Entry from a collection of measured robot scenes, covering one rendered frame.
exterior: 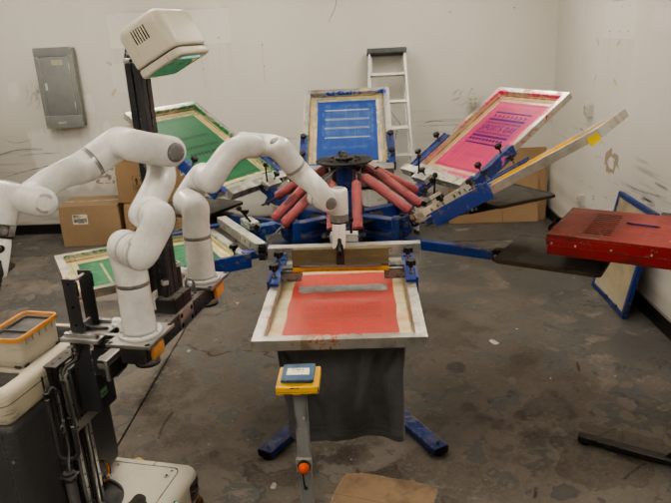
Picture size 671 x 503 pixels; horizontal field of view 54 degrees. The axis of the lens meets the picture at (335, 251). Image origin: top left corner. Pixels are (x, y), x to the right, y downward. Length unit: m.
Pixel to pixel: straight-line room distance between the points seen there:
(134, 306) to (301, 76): 5.00
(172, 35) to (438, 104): 5.07
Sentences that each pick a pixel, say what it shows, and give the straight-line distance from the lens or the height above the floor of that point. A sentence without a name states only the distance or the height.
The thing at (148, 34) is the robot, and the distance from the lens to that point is 1.90.
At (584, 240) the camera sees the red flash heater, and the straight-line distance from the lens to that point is 2.83.
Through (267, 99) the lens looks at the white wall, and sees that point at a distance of 6.76.
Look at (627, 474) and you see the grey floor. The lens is 3.36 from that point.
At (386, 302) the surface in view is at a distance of 2.51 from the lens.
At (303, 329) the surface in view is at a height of 0.96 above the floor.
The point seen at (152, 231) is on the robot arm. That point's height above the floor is 1.47.
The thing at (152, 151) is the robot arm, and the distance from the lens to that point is 1.79.
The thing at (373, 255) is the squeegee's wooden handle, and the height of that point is 1.10.
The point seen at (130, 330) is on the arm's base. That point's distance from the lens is 1.97.
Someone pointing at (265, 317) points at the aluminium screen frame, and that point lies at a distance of 2.36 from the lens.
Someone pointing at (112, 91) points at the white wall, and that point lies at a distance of 7.14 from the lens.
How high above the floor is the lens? 1.95
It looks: 19 degrees down
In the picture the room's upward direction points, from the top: 3 degrees counter-clockwise
